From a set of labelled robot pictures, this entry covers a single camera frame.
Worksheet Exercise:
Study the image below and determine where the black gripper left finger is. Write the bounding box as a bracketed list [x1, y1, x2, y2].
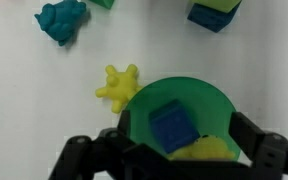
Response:
[48, 109, 198, 180]

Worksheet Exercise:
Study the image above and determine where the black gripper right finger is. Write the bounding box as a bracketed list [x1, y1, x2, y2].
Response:
[228, 111, 288, 180]

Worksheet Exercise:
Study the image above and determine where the blue block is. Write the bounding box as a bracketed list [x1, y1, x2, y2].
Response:
[148, 98, 201, 155]

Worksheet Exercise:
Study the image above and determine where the green plastic bowl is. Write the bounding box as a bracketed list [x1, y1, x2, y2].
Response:
[122, 76, 242, 163]

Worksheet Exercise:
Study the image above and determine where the yellow rubber animal toy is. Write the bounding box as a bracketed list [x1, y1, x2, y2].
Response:
[166, 134, 236, 162]

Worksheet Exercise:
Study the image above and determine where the yellow spiky toy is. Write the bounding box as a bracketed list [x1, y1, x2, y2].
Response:
[94, 63, 144, 115]

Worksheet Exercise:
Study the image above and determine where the teal animal toy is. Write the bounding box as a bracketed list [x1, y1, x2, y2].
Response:
[34, 0, 88, 47]

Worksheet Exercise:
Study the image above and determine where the dark blue cube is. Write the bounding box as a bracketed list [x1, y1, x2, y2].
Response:
[186, 1, 243, 34]

